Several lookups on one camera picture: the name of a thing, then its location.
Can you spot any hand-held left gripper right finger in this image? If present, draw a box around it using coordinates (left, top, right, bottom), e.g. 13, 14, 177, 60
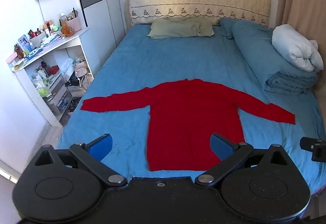
195, 133, 293, 187

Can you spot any blue pillow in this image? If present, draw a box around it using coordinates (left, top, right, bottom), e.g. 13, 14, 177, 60
218, 18, 242, 40

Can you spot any clear plastic drawer unit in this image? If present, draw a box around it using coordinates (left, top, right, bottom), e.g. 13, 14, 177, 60
47, 78, 73, 116

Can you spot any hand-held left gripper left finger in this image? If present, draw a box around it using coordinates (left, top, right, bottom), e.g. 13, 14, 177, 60
34, 134, 128, 189

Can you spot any bed with blue sheet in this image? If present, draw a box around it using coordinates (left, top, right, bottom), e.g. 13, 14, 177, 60
55, 24, 326, 194

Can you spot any brown bottle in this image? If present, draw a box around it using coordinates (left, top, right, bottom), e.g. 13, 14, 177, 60
14, 44, 25, 59

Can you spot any white storage box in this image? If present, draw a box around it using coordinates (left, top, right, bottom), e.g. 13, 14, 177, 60
29, 33, 49, 48

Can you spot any red long-sleeve sweater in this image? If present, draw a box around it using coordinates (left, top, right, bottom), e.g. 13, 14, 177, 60
81, 79, 296, 172

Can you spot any pink basket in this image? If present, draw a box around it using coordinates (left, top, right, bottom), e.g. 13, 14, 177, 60
66, 16, 82, 32

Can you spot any beige tote bag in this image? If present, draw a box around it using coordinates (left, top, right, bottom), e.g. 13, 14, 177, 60
73, 56, 94, 88

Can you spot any white plastic bag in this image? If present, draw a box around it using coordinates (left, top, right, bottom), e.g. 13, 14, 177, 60
59, 58, 76, 80

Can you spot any orange bear toy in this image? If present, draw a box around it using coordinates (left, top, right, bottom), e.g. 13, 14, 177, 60
61, 23, 75, 37

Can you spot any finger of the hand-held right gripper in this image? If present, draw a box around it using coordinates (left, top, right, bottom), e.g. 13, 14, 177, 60
300, 137, 326, 162

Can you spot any folded blue duvet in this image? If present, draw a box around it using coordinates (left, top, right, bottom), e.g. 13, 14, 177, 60
231, 20, 319, 96

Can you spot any white folded duvet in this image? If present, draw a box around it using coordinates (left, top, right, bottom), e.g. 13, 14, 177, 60
272, 24, 324, 72

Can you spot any blue carton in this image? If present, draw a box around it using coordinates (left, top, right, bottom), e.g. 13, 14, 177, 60
17, 34, 33, 53

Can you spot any green pillow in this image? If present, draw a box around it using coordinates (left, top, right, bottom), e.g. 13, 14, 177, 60
147, 16, 215, 39

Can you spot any white shelf desk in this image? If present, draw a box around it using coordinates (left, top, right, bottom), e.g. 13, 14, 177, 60
6, 26, 95, 128

